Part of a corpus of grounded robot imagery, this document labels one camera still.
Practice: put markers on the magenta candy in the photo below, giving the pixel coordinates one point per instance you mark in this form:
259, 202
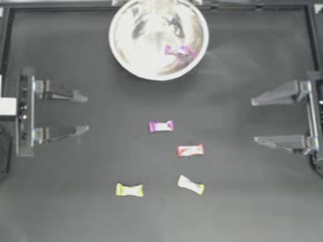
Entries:
160, 126

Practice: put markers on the lime green candy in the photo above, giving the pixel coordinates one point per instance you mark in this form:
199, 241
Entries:
129, 190

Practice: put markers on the red candy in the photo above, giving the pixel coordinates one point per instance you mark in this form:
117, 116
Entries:
189, 150

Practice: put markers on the white candy with green end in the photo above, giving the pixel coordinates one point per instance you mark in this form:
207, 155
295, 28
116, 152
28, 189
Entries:
191, 184

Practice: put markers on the purple white candy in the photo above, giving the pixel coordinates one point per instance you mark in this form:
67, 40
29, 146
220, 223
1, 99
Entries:
177, 49

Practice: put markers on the steel bowl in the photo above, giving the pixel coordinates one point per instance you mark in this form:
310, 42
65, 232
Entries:
143, 41

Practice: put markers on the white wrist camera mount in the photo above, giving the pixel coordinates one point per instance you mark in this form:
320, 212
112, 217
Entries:
8, 106

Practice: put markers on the black table frame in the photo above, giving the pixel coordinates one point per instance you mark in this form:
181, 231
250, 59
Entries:
63, 5

